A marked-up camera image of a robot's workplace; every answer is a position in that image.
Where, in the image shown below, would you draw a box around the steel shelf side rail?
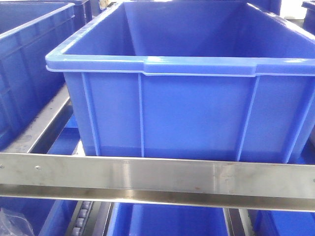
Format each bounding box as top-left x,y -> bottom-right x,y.
4,85 -> 73,154

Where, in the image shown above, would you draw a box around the roller conveyor track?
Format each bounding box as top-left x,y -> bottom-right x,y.
70,201 -> 94,236

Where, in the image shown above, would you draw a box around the blue plastic crate right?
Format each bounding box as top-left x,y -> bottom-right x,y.
302,0 -> 315,34

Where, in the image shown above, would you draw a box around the clear plastic bag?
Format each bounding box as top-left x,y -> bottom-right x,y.
0,207 -> 34,236

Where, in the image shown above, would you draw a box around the blue plastic crate left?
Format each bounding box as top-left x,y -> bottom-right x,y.
0,1 -> 74,149

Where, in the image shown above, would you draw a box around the blue crate lower left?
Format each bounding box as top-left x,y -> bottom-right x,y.
0,197 -> 77,236

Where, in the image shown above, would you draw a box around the stainless steel shelf rail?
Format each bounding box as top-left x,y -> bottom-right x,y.
0,153 -> 315,211

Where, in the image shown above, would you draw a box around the blue plastic crate centre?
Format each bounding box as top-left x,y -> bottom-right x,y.
46,0 -> 315,163

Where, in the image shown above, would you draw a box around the blue plastic crate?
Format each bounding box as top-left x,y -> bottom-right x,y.
302,0 -> 315,34
0,1 -> 74,149
46,0 -> 315,163

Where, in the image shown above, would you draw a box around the blue crate lower right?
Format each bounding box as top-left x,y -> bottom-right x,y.
248,210 -> 315,236

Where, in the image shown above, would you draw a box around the blue crate lower centre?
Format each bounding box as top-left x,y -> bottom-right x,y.
107,203 -> 228,236

